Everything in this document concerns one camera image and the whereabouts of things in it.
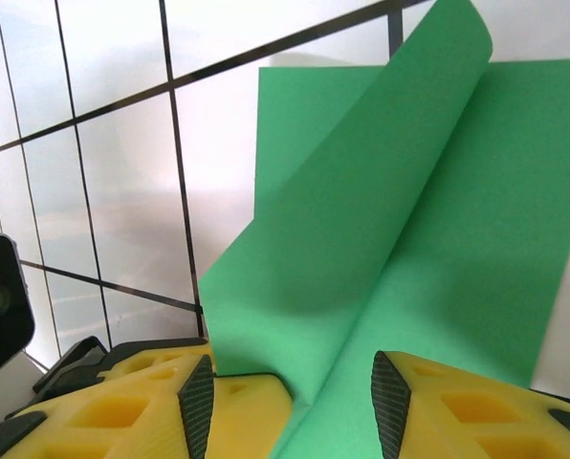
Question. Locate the green square paper sheet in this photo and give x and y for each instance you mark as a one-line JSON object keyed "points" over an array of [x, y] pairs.
{"points": [[361, 215]]}

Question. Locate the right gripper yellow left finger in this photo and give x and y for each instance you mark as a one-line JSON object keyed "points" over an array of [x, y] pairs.
{"points": [[122, 440]]}

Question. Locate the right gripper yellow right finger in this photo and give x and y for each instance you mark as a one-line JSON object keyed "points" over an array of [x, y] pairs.
{"points": [[457, 421]]}

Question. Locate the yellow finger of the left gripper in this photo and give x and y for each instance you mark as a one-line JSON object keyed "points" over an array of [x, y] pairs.
{"points": [[247, 411]]}

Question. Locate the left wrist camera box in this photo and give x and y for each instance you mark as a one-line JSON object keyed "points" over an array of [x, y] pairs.
{"points": [[3, 306]]}

